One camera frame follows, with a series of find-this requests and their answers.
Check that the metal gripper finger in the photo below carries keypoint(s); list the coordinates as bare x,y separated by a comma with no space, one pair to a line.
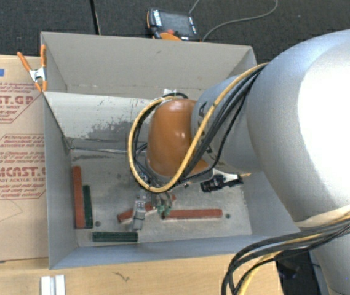
142,196
138,220

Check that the dark green flat block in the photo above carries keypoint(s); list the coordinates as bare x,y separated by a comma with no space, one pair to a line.
114,236
87,206

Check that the brown cardboard board, red print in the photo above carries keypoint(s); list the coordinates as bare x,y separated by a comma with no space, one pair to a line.
14,226

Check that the grey metal bin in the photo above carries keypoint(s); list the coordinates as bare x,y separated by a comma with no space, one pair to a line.
107,66

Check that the black cylinder on white bracket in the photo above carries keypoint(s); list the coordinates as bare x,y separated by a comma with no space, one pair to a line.
213,183

